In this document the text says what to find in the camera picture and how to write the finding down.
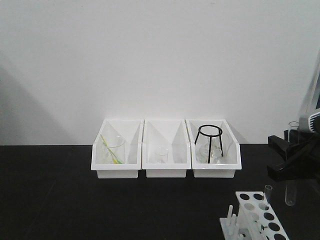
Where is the middle white storage bin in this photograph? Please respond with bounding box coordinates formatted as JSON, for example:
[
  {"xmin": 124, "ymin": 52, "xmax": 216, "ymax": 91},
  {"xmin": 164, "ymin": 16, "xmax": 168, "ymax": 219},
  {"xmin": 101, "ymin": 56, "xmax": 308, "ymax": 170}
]
[{"xmin": 141, "ymin": 119, "xmax": 192, "ymax": 178}]

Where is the small glass beaker middle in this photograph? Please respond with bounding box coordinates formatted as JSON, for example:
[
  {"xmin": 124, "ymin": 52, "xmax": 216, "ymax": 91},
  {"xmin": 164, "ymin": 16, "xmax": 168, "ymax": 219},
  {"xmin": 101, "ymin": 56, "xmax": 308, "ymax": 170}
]
[{"xmin": 154, "ymin": 146, "xmax": 169, "ymax": 164}]

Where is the clear glass test tube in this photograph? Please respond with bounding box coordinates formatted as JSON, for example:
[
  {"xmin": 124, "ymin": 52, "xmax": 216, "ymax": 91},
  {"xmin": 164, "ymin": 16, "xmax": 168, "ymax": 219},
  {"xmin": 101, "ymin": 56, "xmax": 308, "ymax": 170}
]
[{"xmin": 285, "ymin": 121, "xmax": 300, "ymax": 207}]

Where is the white storage bin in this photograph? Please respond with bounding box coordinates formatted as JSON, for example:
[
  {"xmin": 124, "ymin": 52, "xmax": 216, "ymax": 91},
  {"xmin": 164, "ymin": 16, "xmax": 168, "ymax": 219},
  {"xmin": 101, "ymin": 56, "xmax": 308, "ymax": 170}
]
[
  {"xmin": 185, "ymin": 119, "xmax": 242, "ymax": 179},
  {"xmin": 91, "ymin": 119, "xmax": 144, "ymax": 179},
  {"xmin": 141, "ymin": 119, "xmax": 192, "ymax": 178}
]

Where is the yellow green stirring stick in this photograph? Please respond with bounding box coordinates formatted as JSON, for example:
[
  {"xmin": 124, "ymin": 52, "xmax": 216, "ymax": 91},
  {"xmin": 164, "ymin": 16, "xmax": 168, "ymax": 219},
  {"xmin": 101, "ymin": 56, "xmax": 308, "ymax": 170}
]
[{"xmin": 100, "ymin": 134, "xmax": 123, "ymax": 164}]

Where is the glass beaker left bin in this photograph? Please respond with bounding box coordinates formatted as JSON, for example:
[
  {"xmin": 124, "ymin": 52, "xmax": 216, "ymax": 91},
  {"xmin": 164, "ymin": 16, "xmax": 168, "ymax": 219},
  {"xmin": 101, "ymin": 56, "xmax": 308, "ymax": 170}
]
[{"xmin": 100, "ymin": 135, "xmax": 126, "ymax": 165}]

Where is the right white storage bin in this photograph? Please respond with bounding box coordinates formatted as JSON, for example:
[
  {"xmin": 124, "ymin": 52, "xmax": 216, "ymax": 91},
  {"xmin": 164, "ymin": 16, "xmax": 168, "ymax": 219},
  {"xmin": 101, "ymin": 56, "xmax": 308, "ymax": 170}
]
[{"xmin": 185, "ymin": 119, "xmax": 242, "ymax": 179}]

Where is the black wire tripod stand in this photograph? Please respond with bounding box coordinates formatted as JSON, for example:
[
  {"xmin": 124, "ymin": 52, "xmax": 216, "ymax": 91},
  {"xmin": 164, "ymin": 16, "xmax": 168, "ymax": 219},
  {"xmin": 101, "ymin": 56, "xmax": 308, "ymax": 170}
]
[{"xmin": 194, "ymin": 124, "xmax": 224, "ymax": 157}]

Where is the left white storage bin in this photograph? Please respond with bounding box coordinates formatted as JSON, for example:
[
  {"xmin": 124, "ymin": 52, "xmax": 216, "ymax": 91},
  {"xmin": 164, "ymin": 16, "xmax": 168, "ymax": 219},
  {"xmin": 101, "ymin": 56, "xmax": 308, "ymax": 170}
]
[{"xmin": 91, "ymin": 119, "xmax": 144, "ymax": 179}]

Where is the glassware in right bin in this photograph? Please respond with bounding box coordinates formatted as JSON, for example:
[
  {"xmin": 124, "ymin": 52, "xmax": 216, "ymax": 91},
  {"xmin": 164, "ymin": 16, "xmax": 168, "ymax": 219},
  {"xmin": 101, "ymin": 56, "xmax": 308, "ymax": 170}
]
[{"xmin": 198, "ymin": 143, "xmax": 222, "ymax": 164}]

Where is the white test tube rack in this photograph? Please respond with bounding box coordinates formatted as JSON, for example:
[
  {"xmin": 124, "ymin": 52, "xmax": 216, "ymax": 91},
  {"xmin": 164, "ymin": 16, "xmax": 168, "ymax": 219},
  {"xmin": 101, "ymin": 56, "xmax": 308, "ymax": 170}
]
[{"xmin": 219, "ymin": 191, "xmax": 289, "ymax": 240}]

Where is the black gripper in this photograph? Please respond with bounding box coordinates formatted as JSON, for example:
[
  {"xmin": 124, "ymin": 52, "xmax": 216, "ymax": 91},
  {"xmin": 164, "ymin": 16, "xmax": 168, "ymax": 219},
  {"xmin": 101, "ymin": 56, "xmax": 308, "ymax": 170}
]
[{"xmin": 266, "ymin": 111, "xmax": 320, "ymax": 181}]

